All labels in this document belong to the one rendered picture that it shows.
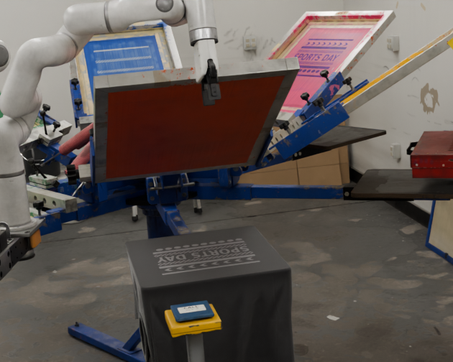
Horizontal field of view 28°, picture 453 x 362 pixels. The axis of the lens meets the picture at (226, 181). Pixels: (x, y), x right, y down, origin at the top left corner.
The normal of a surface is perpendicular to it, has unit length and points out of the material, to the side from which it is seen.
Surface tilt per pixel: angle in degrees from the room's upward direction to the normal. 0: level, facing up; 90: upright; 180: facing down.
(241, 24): 90
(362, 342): 0
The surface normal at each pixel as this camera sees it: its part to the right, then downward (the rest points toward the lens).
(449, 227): -0.97, -0.09
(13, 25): 0.21, 0.22
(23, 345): -0.07, -0.97
